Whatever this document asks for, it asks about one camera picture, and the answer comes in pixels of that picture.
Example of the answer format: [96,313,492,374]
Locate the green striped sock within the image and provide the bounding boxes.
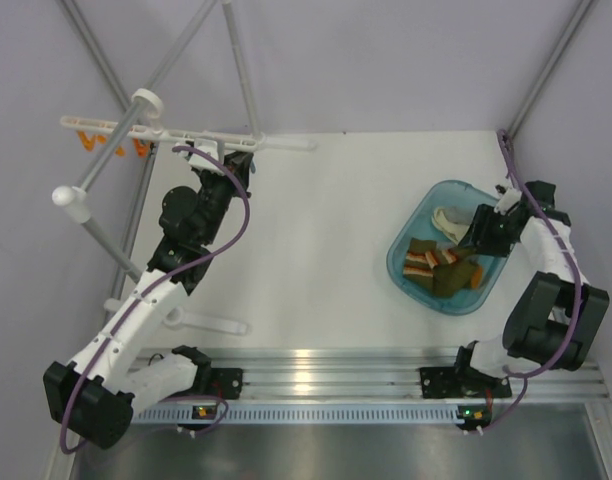
[402,238,459,279]
[431,260,484,298]

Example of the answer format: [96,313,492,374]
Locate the white clip hanger bar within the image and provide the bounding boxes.
[60,115,261,152]

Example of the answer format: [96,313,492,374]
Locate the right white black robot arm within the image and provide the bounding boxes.
[452,181,610,397]

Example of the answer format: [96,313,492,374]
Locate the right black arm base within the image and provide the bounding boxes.
[419,366,461,399]

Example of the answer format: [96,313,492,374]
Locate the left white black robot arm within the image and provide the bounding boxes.
[43,144,254,454]

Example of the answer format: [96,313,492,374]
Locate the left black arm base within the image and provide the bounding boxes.
[205,368,244,400]

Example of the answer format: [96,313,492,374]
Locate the white grey sock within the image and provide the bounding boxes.
[431,207,474,245]

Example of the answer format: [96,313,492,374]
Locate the teal plastic basin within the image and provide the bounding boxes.
[386,180,506,315]

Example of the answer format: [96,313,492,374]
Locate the grey white drying rack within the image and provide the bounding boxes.
[50,0,318,334]

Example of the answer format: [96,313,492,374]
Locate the orange clothespin far left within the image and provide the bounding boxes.
[77,131,106,152]

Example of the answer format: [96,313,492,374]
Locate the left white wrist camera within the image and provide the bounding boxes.
[173,139,224,174]

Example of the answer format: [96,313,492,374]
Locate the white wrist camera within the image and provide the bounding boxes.
[494,185,522,215]
[173,139,224,174]

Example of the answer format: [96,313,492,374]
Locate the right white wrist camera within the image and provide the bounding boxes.
[494,185,522,215]

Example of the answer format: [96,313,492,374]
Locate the aluminium mounting rail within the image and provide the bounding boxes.
[120,347,607,401]

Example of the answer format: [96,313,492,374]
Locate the slotted white cable duct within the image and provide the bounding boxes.
[130,402,487,425]

